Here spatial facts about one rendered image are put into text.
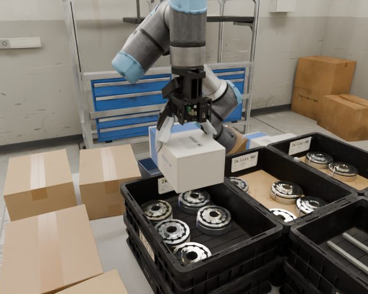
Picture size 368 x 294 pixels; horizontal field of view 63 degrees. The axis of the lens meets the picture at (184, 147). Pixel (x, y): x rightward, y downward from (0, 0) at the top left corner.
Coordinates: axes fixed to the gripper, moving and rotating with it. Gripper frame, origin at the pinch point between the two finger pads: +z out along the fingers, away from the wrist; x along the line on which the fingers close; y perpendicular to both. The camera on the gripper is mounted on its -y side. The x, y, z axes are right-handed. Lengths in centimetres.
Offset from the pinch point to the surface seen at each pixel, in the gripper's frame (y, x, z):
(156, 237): 9.4, -11.0, 17.7
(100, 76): -194, 9, 21
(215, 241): 6.4, 7.0, 27.9
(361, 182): 1, 72, 28
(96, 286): 15.0, -26.1, 20.7
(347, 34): -242, 342, 3
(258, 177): -17, 39, 28
